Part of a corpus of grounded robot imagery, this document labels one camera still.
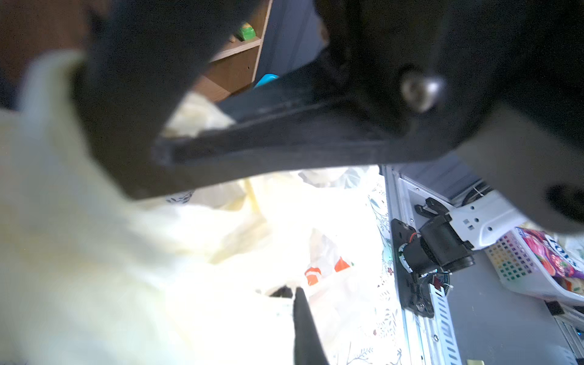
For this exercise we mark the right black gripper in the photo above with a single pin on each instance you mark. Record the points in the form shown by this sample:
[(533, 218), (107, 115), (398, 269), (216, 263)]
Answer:
[(498, 82)]

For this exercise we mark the left gripper own finger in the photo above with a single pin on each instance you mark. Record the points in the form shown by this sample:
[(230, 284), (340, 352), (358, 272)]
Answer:
[(307, 345)]

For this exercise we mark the yellow translucent plastic bag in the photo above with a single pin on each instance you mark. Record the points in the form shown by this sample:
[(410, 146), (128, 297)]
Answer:
[(91, 277)]

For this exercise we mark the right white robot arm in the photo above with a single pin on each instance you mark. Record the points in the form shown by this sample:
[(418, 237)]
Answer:
[(456, 232)]

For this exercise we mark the teal plastic basket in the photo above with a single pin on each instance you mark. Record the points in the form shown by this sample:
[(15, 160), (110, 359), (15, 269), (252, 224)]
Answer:
[(267, 78)]

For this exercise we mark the small green snack packet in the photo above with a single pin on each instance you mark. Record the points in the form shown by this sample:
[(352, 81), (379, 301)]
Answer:
[(245, 32)]

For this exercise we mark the wooden shelf unit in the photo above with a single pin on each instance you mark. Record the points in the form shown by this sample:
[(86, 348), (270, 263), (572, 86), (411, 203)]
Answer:
[(234, 69)]

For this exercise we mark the white bin with snacks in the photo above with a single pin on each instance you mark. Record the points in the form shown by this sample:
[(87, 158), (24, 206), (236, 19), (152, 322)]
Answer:
[(533, 263)]

